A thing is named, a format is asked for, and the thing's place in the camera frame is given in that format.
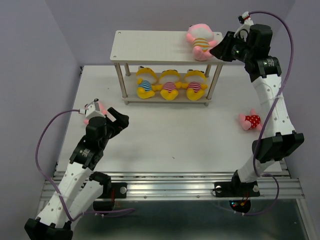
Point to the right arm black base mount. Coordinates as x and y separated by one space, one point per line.
239 194

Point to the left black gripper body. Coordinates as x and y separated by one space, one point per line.
105 140

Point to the yellow toy red stripes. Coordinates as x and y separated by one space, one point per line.
168 84
195 83

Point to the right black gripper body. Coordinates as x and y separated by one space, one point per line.
241 51

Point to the pink toy orange striped shirt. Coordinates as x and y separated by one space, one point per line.
202 40

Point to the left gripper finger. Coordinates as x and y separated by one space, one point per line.
117 127
120 119

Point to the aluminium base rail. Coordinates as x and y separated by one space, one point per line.
190 186

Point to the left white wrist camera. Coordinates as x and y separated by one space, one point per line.
93 110

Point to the white two-tier wooden shelf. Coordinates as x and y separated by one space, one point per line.
159 50

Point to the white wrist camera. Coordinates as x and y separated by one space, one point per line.
245 22
93 110

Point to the pink toy red polka-dot shirt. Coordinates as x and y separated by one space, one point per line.
251 121

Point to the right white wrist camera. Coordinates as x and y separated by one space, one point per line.
245 22

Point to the yellow toy blue striped shirt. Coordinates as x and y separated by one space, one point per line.
146 82

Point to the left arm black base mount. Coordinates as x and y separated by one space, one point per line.
112 192

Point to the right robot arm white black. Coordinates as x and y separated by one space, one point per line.
278 138

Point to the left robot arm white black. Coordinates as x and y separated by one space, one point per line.
81 185

